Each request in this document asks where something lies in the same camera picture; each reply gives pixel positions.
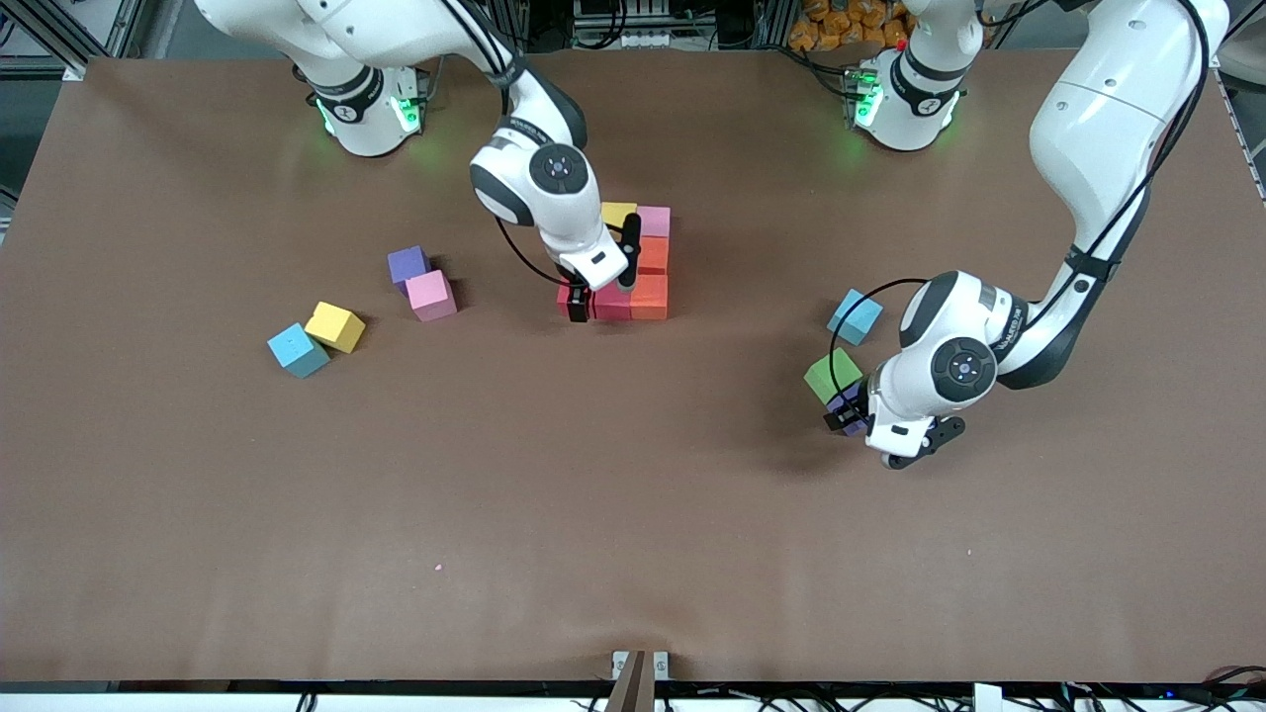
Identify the bag of orange items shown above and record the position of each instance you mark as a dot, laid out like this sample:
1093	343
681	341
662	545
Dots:
831	25

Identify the cyan foam cube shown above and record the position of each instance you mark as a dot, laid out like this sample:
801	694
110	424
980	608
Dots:
856	315
297	350

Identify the yellow foam cube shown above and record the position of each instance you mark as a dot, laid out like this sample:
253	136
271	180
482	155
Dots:
334	327
618	212

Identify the white power strip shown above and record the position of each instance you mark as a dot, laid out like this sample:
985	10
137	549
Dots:
643	40

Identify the purple foam cube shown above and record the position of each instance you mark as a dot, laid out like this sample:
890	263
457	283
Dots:
841	398
408	264

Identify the silver mount bracket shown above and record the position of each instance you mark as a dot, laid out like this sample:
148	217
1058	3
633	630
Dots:
639	677

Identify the orange foam cube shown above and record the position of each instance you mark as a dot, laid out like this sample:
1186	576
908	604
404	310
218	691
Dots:
655	255
650	297

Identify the white Franka left arm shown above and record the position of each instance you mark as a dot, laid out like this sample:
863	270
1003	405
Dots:
1108	129

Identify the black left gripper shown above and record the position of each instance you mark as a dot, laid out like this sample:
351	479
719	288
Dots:
858	403

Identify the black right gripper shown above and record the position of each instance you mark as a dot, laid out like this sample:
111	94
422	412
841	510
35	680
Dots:
578	294

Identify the white Franka right arm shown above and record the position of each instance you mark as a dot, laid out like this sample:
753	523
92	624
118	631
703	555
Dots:
554	188

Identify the pink foam cube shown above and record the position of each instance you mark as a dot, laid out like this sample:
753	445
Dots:
431	295
655	221

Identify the green foam cube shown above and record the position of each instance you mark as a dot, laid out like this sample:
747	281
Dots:
829	374

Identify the red foam cube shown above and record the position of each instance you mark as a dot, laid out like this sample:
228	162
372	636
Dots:
613	302
564	300

